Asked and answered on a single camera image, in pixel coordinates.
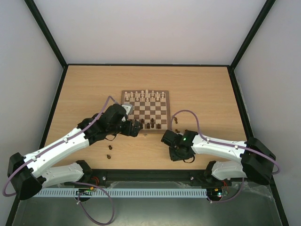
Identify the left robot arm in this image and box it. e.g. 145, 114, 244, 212
8, 104, 142, 200

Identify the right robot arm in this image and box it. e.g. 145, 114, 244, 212
161, 130, 276, 185

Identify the wooden chess board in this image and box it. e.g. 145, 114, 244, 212
121, 90, 171, 134

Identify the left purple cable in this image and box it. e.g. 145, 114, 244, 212
2, 95, 116, 224

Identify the purple cable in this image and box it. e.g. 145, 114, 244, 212
2, 95, 116, 224
170, 109, 280, 204

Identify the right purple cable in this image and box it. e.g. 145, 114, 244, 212
170, 109, 280, 204

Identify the grey slotted cable duct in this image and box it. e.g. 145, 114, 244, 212
35, 188, 207, 198

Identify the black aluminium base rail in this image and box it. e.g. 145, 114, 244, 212
80, 169, 232, 187

